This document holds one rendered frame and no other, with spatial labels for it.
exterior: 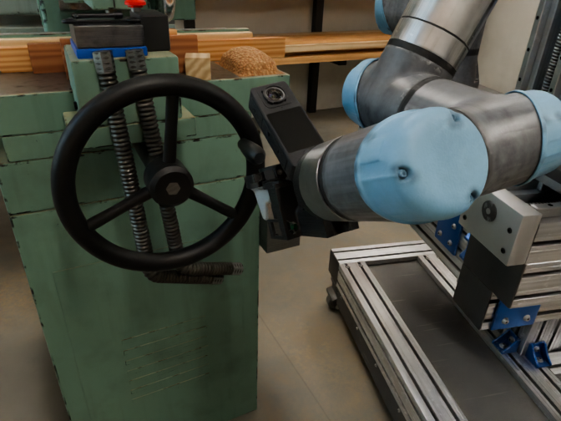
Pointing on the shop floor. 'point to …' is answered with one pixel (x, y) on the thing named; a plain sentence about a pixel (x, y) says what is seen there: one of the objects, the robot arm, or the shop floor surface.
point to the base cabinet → (146, 317)
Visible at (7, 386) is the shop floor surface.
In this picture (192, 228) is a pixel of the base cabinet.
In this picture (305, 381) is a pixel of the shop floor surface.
